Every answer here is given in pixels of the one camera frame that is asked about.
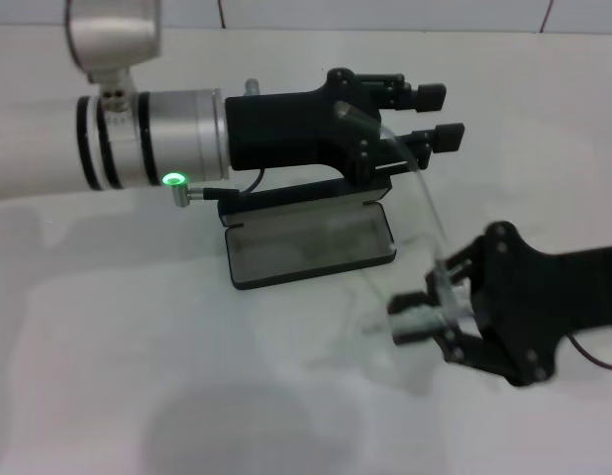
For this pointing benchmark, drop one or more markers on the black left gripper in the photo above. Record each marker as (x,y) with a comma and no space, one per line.
(286,128)

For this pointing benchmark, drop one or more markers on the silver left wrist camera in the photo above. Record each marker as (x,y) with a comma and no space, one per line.
(113,34)

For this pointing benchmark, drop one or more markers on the silver connector on left gripper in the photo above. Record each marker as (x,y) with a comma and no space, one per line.
(252,88)

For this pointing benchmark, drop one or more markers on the black glasses case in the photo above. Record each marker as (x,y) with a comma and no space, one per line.
(306,247)

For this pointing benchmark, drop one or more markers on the clear white glasses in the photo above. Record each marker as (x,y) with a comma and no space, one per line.
(428,193)

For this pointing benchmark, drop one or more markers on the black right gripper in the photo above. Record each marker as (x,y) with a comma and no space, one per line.
(534,297)

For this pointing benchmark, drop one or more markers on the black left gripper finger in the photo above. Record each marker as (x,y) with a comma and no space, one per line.
(449,136)

